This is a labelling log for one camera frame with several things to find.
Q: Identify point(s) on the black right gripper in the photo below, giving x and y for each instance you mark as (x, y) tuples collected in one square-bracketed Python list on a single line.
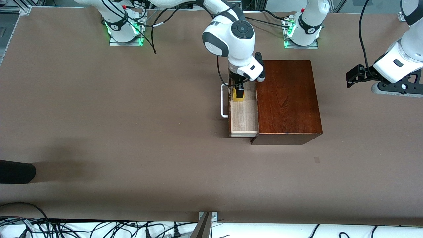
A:
[(235, 79)]

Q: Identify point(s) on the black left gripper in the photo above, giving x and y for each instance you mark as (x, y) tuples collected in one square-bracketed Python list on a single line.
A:
[(366, 73)]

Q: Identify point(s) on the yellow block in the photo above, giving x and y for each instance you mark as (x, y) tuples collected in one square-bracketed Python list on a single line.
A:
[(239, 99)]

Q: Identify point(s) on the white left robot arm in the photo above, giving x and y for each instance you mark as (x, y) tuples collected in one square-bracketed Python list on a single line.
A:
[(406, 53)]

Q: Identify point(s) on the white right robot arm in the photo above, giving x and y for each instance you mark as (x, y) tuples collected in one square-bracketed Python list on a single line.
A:
[(231, 36)]

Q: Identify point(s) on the dark brown wooden cabinet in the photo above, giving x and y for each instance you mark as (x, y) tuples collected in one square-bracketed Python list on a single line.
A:
[(287, 99)]

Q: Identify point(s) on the brown table cover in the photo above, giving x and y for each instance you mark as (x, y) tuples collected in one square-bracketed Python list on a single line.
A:
[(132, 132)]

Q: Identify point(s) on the grey metal beam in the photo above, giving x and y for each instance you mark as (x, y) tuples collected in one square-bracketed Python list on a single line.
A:
[(201, 229)]

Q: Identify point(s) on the black power plug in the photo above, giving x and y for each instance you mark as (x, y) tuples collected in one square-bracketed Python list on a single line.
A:
[(176, 233), (148, 234)]

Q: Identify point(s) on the black rounded object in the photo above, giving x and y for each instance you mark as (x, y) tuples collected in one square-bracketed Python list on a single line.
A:
[(16, 172)]

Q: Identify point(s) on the aluminium frame rail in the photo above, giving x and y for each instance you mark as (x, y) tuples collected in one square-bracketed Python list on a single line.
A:
[(19, 9), (401, 17)]

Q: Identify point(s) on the aluminium bracket plate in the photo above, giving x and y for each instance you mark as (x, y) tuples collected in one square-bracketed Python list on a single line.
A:
[(214, 216)]

